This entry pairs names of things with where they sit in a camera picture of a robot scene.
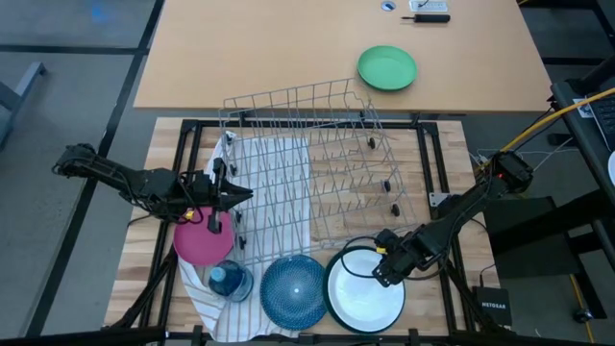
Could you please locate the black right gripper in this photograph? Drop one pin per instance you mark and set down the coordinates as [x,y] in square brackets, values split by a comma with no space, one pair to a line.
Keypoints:
[396,254]

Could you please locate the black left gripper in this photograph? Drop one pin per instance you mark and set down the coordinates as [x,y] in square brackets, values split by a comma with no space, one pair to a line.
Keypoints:
[199,190]

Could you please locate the dark green plate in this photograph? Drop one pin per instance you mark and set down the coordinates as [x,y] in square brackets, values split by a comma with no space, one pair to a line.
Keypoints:
[360,303]

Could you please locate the pink plate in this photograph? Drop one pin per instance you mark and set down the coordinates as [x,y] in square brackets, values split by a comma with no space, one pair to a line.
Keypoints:
[197,242]

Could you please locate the blue patterned plate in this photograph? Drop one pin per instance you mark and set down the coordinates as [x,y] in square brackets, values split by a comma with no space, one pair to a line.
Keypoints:
[293,293]

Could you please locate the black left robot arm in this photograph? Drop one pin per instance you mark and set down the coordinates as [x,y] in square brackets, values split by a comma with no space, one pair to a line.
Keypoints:
[125,180]

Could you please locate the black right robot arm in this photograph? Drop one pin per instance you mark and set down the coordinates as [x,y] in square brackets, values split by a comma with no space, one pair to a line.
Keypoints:
[461,211]

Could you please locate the blue plastic water bottle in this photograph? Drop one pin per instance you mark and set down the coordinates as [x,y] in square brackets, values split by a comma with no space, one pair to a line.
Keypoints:
[230,281]

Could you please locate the white striped dish cloth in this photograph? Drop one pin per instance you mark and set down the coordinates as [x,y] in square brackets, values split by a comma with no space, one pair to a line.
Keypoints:
[226,317]

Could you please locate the light wooden desk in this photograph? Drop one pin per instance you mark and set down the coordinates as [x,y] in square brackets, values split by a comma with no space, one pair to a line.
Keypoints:
[288,53]

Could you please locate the bright green plate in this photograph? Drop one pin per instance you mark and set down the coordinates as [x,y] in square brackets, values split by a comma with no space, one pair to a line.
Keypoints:
[386,67]

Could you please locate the black screwdriver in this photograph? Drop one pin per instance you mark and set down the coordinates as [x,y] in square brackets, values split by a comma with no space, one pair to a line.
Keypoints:
[430,18]

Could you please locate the white desk power socket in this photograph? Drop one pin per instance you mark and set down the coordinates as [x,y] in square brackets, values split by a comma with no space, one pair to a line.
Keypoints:
[427,6]

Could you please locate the metal mounting bracket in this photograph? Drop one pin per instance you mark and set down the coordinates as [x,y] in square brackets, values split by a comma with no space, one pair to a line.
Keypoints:
[438,199]

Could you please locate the black network switch box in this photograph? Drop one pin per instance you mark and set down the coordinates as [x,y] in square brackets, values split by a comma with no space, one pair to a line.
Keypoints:
[494,307]

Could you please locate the black aluminium table frame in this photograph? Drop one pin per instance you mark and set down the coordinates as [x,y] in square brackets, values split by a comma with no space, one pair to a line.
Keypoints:
[427,129]

